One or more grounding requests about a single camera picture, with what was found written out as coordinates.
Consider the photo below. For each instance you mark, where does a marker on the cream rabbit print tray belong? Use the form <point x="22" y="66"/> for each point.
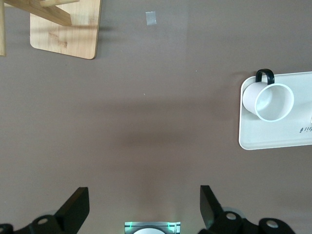
<point x="268" y="134"/>

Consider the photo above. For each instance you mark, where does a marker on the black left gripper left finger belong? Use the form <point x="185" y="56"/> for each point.
<point x="73" y="209"/>

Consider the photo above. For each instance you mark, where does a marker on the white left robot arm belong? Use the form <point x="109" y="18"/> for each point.
<point x="148" y="231"/>

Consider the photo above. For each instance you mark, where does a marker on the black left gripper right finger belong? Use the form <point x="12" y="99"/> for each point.
<point x="209" y="207"/>

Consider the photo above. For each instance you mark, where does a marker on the wooden cup rack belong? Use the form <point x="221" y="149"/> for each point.
<point x="73" y="36"/>

